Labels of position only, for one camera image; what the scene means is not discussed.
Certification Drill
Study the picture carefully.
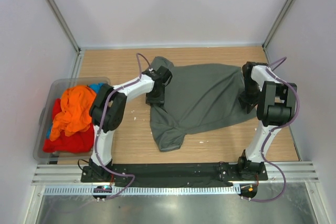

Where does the aluminium frame post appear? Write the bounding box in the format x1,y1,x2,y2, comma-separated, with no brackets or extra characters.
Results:
46,0,81,54
262,0,295,51

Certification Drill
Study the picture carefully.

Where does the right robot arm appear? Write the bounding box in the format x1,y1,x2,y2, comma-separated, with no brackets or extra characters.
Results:
236,61,300,180

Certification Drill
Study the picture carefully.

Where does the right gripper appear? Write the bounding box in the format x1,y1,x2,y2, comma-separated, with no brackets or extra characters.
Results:
238,78,261,114

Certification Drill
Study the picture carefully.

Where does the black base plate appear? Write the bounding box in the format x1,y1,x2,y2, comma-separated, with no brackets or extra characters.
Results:
80,162,268,187

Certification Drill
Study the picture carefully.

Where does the grey t shirt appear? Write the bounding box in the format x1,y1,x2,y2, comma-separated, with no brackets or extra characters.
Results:
150,56,256,152

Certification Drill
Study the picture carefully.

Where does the right aluminium frame post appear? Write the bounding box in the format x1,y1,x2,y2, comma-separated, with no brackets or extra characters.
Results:
262,0,295,51

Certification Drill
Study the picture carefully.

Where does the blue t shirt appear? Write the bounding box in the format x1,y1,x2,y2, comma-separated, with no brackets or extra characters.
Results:
46,83,106,138

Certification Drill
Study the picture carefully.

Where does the aluminium rail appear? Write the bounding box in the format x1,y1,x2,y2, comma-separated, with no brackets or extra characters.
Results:
32,161,319,185

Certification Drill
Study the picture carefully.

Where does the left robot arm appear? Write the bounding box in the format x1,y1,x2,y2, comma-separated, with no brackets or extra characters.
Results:
89,66,172,182

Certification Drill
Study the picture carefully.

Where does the red t shirt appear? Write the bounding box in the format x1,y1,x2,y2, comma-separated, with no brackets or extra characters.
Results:
43,98,95,154

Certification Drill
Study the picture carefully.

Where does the clear plastic bin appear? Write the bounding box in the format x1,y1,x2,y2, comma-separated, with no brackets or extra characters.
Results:
33,77,110,164

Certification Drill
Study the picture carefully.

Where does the left aluminium frame post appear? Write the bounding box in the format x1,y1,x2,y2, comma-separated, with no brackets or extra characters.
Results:
46,0,81,54

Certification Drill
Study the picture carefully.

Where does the orange t shirt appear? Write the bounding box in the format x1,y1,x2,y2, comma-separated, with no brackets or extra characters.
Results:
49,85,98,142

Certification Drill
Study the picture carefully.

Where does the slotted cable duct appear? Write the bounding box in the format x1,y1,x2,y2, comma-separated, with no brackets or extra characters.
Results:
44,184,240,196

